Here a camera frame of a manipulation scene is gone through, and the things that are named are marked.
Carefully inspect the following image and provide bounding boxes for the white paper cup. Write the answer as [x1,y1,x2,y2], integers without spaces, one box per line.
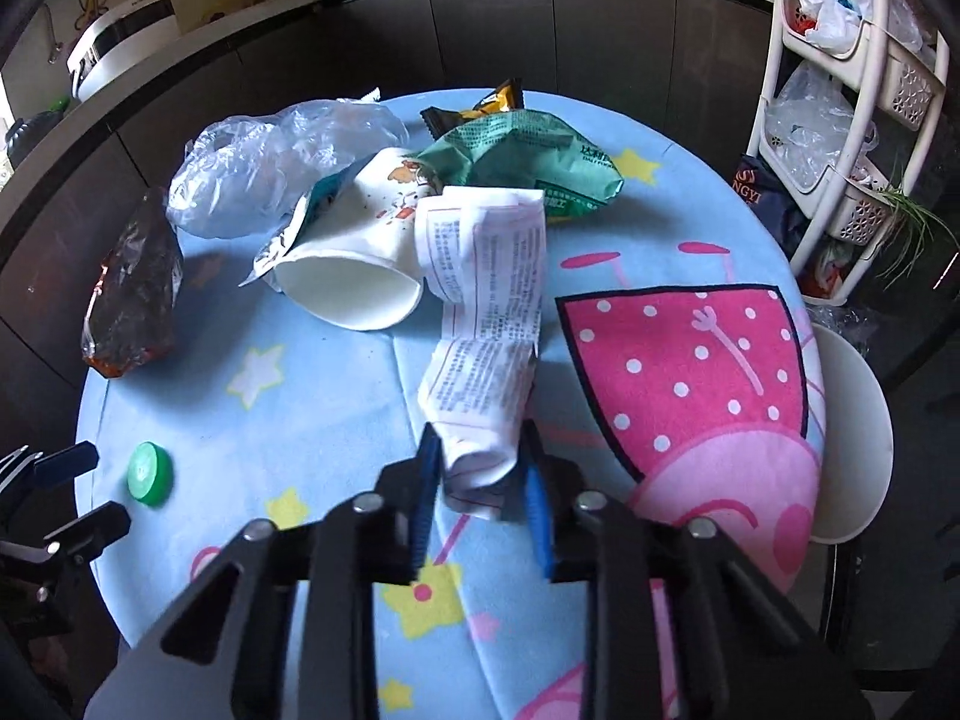
[272,148,441,332]

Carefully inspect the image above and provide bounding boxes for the clear plastic bag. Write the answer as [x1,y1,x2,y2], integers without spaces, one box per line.
[166,99,409,239]

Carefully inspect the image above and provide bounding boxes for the black yellow snack wrapper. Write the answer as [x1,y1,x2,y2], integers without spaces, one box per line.
[420,78,524,140]

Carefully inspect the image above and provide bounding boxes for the green spider plant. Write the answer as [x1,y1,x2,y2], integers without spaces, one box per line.
[864,185,958,289]

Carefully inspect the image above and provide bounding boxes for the white plastic bags on rack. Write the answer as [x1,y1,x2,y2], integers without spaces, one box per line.
[789,0,926,55]

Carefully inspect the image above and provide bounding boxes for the white trash bin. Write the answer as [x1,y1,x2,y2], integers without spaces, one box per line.
[811,325,895,546]

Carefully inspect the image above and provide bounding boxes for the orange instant noodle bag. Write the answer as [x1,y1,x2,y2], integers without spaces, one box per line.
[82,187,184,379]

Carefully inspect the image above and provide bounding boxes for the green bottle cap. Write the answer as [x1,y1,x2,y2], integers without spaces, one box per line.
[127,442,174,507]

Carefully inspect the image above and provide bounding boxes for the white printed paper wrapper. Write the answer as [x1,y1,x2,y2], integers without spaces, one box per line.
[415,185,547,518]

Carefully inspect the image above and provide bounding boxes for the white rice cooker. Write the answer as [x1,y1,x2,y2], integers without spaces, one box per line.
[67,0,181,103]

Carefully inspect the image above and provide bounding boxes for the green snack wrapper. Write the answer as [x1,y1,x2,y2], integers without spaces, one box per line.
[415,109,625,221]

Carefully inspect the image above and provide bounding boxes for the clear plastic bags on rack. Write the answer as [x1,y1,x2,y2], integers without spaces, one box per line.
[765,60,854,192]

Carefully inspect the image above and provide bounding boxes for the blue cartoon pig tablecloth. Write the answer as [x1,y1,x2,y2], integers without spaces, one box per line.
[76,94,825,718]

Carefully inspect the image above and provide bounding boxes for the white tiered storage rack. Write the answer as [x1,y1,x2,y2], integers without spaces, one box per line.
[747,0,955,305]

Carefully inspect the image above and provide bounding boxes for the navy shopping bag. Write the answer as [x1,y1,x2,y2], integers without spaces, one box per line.
[732,154,809,259]

